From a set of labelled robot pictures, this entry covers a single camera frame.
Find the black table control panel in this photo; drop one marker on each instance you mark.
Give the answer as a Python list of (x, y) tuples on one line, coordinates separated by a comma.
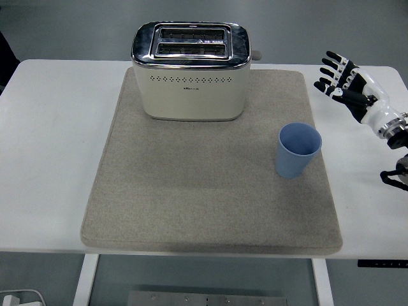
[(382, 264)]

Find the white table leg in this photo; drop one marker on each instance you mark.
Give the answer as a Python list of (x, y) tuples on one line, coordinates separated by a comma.
[(85, 280), (322, 283)]

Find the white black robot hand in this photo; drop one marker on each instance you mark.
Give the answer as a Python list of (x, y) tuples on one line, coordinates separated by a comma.
[(377, 110)]

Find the beige felt table mat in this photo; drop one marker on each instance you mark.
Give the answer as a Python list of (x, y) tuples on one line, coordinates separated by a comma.
[(191, 197)]

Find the white power box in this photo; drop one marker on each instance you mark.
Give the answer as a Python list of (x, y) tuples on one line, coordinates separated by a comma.
[(28, 298)]

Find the cream two-slot toaster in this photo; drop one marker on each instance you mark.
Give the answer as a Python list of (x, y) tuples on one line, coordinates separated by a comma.
[(191, 99)]

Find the light blue ribbed cup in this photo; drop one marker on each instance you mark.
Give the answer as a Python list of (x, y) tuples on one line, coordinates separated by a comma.
[(291, 164)]

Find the person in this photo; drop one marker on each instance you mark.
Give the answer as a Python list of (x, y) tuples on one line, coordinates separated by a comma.
[(7, 63)]

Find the grey metal plate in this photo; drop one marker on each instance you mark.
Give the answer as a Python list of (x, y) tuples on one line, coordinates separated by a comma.
[(207, 299)]

